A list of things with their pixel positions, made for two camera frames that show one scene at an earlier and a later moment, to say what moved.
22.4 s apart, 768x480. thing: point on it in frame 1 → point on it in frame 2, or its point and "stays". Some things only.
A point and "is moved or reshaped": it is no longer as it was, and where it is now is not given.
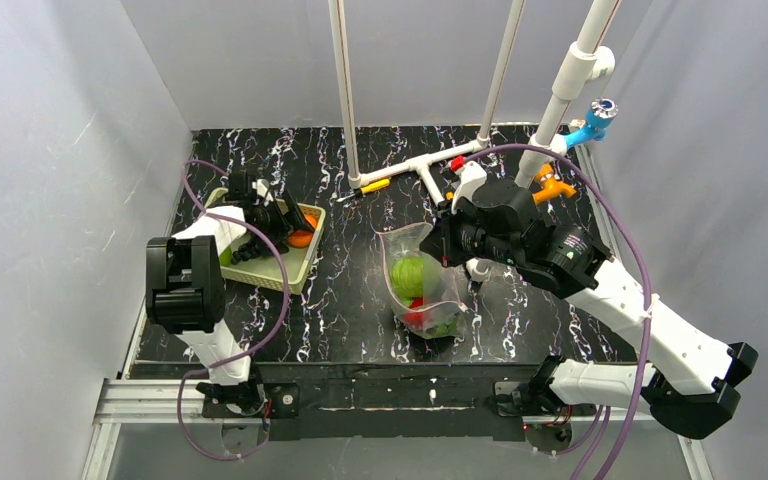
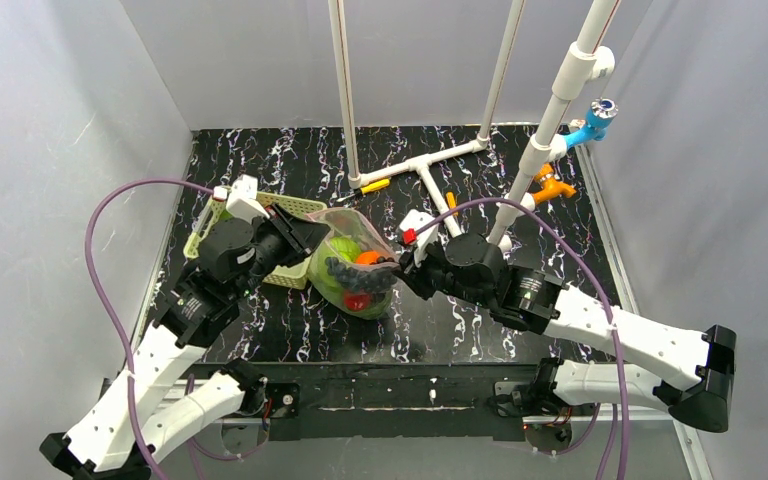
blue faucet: x=598 y=118 stays
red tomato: x=414 y=315 → x=357 y=301
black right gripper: x=446 y=240 → x=417 y=267
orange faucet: x=552 y=187 stays
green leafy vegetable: x=443 y=329 → x=380 y=304
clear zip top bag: x=423 y=293 → x=353 y=271
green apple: x=226 y=257 is moved or reshaped
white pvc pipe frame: x=359 y=179 stays
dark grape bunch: x=254 y=248 is moved or reshaped
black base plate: x=323 y=402 stays
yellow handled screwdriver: x=369 y=188 stays
